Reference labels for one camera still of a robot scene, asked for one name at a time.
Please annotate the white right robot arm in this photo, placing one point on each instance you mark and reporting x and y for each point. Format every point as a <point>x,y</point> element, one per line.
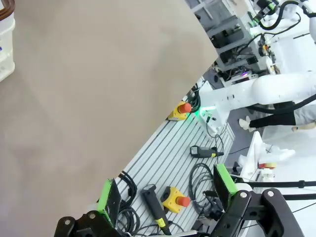
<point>271,89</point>

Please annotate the black horizontal rod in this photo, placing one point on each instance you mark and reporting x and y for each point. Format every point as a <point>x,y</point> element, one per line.
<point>284,184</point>

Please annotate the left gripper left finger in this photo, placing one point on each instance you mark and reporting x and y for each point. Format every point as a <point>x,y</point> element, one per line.
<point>111,202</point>

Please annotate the yellow red emergency stop button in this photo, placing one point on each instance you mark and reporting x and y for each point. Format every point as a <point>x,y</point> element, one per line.
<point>176,113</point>
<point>172,197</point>

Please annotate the white plastic folding basket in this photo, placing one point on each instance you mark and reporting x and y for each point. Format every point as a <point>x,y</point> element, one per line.
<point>6,49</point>

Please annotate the grey equipment rack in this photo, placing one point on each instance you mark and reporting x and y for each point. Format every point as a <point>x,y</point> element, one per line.
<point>229,37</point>

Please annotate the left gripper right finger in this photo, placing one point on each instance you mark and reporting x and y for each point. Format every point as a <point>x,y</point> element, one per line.
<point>222,182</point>

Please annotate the person in black trousers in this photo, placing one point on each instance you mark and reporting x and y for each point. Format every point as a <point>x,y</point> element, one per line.
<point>276,121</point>

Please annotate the black handheld enabling grip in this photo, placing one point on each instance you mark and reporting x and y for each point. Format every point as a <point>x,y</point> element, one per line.
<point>154,207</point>

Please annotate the grey aluminium profile base plate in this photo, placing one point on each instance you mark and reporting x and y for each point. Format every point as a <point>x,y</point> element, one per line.
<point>168,148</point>

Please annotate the black grey handheld enabling device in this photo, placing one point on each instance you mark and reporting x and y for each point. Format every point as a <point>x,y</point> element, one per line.
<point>202,151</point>

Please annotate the white box stand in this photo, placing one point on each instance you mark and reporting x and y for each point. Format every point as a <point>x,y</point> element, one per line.
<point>254,148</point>

